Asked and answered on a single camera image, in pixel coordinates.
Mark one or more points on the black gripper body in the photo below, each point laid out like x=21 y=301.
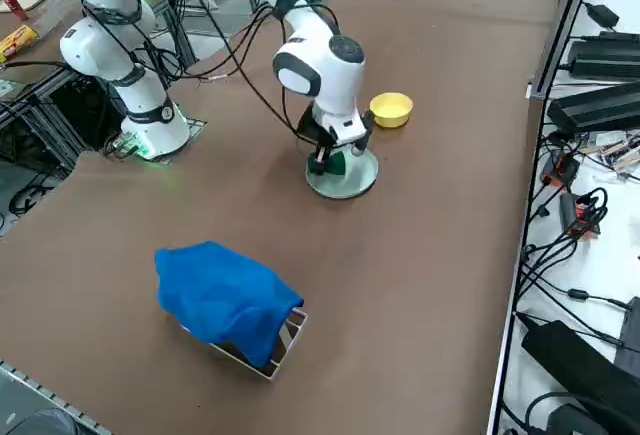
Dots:
x=316 y=134

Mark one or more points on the green and yellow sponge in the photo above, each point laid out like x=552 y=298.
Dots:
x=337 y=164

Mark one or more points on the pale green plate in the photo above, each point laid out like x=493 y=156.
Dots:
x=357 y=181

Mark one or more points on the small yellow dish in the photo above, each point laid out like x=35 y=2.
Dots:
x=391 y=112

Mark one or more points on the blue cloth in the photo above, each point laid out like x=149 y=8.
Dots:
x=220 y=295

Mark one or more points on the white metal rack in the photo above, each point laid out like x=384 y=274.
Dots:
x=270 y=376

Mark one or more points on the black and orange device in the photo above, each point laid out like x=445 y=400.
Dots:
x=562 y=170

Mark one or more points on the grey and orange adapter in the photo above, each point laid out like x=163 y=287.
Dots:
x=575 y=212

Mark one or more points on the large black power brick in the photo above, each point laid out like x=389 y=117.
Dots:
x=605 y=57
x=595 y=107

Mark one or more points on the clear acrylic box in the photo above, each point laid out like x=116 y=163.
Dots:
x=50 y=10

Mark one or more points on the small black adapter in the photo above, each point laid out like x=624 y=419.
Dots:
x=602 y=15

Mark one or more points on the big black power adapter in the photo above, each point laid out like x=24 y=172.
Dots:
x=565 y=355

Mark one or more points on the yellow snack packet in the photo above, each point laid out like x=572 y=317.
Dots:
x=17 y=42

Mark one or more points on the dark grey box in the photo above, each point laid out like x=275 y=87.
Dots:
x=630 y=335

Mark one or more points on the aluminium arm base plate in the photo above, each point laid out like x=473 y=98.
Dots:
x=199 y=125

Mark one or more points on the aluminium post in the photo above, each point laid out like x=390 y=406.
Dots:
x=560 y=30

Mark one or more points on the black metal frame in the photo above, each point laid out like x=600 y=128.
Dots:
x=45 y=105

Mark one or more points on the ribbed aluminium rail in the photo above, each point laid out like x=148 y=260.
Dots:
x=50 y=390

